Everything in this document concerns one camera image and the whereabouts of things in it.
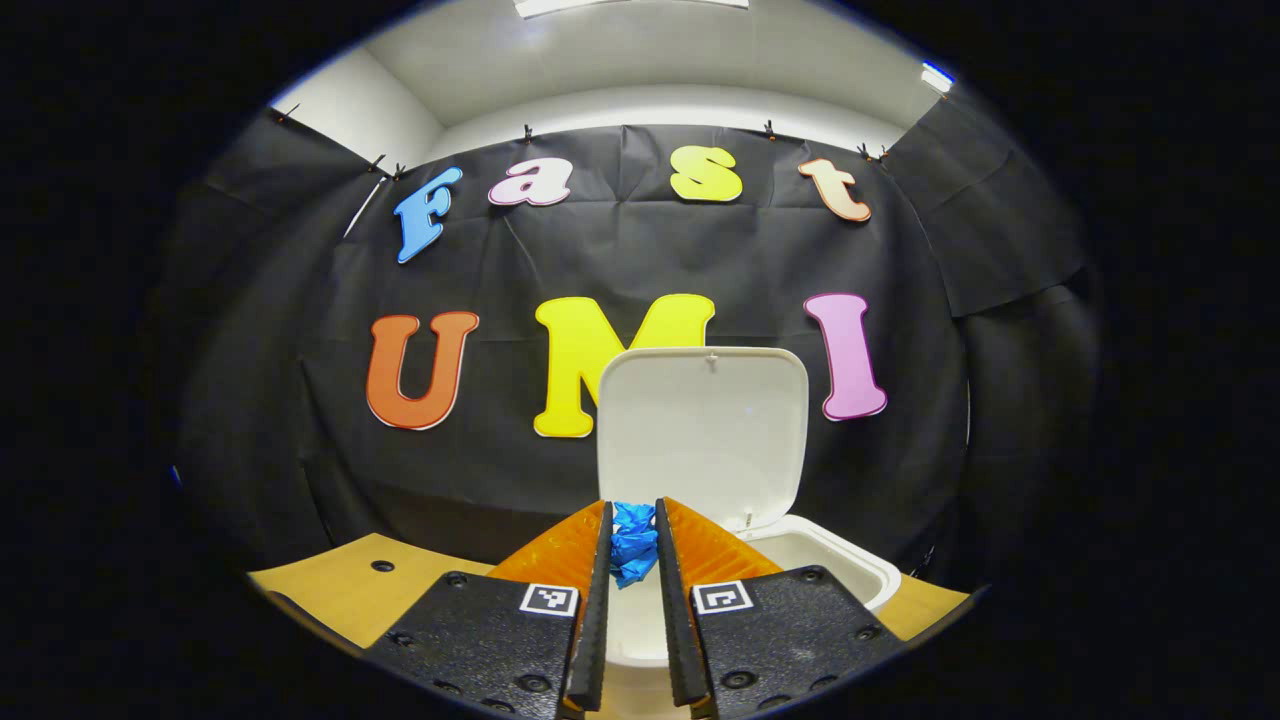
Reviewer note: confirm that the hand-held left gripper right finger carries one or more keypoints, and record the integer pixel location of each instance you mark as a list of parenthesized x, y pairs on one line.
[(678, 630)]

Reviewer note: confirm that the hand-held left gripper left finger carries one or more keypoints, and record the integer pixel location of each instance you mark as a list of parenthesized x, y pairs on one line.
[(597, 620)]

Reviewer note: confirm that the blue paper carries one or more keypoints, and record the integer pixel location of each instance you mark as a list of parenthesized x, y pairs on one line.
[(632, 545)]

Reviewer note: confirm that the white desktop garbage bin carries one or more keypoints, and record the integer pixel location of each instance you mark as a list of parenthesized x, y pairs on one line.
[(700, 430)]

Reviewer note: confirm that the wooden desktop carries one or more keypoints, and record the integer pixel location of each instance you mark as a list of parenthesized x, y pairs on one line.
[(340, 590)]

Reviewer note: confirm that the black backdrop cloth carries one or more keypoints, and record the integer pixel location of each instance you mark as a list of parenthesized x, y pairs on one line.
[(640, 250)]

